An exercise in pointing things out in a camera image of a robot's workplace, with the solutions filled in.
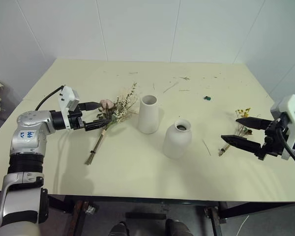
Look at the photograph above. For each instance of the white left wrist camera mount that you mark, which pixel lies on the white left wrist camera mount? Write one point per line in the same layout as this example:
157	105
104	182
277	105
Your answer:
67	98

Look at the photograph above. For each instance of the tall white cylindrical vase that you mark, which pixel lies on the tall white cylindrical vase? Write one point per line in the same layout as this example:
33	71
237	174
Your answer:
148	115

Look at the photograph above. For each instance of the loose dry twig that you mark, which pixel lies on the loose dry twig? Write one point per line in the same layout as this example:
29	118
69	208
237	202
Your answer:
207	147

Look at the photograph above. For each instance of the small green object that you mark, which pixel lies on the small green object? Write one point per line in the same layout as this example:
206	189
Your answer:
207	98

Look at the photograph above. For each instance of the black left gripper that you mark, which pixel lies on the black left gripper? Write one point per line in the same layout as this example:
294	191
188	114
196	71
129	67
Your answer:
76	120

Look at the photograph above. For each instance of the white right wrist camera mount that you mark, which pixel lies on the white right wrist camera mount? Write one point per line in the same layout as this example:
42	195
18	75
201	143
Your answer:
291	110

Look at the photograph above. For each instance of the long pale loose stem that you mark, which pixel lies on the long pale loose stem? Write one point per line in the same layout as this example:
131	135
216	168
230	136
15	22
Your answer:
170	87

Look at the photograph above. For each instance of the small yellow dried flower bunch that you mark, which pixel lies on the small yellow dried flower bunch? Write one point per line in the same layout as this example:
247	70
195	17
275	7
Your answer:
243	113

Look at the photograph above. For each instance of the small leafy twig scrap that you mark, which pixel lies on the small leafy twig scrap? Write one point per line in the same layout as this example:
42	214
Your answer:
185	78

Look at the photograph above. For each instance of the dark rounded shape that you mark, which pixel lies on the dark rounded shape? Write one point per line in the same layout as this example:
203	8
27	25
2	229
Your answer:
178	227
118	229

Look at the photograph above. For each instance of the dark metal table frame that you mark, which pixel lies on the dark metal table frame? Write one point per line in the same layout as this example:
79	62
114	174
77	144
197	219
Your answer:
162	199

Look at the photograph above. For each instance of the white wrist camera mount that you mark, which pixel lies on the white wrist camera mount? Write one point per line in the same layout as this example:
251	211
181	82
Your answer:
67	98
291	110

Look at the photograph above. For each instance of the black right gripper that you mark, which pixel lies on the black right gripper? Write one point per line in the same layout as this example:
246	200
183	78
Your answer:
273	140

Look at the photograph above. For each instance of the pink dried flower bouquet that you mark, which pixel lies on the pink dried flower bouquet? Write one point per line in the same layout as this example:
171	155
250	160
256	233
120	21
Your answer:
115	110

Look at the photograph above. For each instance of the white bottle-shaped vase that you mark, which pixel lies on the white bottle-shaped vase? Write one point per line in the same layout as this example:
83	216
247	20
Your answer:
177	140

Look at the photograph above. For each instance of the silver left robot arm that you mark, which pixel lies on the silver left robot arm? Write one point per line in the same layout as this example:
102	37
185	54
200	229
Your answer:
27	132

